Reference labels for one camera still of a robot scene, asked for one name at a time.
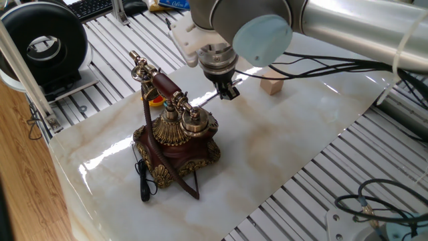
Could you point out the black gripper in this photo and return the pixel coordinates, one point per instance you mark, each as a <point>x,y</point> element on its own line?
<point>222,77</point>

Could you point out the thin metal pen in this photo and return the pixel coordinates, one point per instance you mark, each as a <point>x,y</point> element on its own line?
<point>209,100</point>

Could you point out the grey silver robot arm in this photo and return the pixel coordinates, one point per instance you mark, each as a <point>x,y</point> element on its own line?
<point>351,30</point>

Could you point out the brass maroon phone handset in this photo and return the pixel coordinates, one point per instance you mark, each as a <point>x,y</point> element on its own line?
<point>165,85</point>

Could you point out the antique brass rotary phone base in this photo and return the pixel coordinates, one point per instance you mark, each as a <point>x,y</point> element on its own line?
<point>187,154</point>

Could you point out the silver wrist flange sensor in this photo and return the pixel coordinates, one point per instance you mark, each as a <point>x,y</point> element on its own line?
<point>217,60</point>

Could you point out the wooden cube block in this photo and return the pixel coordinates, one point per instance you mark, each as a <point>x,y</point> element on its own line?
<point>272,87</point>

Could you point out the glossy marble pattern mat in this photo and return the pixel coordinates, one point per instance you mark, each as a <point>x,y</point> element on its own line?
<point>267,150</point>

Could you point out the yellow orange toy turtle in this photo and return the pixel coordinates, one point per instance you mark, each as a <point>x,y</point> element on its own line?
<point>155,101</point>

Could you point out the blue printed packet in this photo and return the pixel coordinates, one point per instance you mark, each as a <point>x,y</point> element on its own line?
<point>174,3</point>

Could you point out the yellow snack packet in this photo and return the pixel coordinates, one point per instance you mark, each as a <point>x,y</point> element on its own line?
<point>152,5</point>

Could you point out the black computer mouse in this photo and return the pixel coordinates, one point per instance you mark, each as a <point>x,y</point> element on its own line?
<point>133,6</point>

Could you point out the white flat stand plate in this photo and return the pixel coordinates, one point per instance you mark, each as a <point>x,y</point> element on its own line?
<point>83,82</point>

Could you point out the metal washer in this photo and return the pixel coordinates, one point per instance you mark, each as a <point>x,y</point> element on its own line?
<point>80,108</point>

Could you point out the black computer keyboard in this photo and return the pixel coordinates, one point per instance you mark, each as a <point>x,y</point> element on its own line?
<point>90,7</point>

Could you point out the white mounting plate with holes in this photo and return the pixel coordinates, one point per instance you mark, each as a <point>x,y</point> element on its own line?
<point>344,224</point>

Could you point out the white printed wrist bracket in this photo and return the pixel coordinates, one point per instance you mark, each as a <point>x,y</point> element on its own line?
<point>190,37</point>

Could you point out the short aluminium profile post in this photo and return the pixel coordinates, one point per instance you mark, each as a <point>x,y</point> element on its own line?
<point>119,11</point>

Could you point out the aluminium frame post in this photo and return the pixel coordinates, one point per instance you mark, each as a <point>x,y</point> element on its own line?
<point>23,70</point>

